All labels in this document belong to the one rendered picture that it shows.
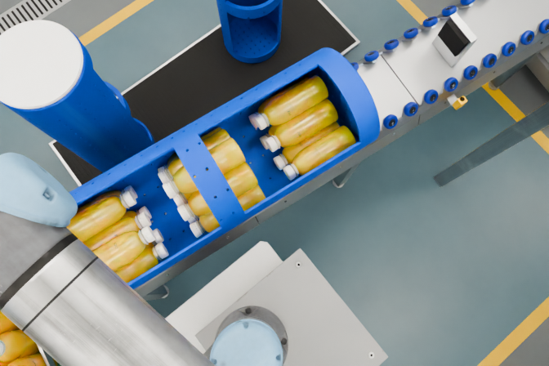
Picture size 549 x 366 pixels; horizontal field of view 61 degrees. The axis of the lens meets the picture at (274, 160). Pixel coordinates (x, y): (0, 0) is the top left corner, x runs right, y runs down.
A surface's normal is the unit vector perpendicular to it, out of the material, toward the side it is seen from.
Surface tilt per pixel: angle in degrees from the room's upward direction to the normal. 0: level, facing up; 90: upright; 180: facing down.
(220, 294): 0
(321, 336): 0
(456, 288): 0
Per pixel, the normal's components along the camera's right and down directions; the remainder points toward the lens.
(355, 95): 0.18, 0.02
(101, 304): 0.55, -0.44
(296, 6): 0.01, -0.25
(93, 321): 0.36, -0.25
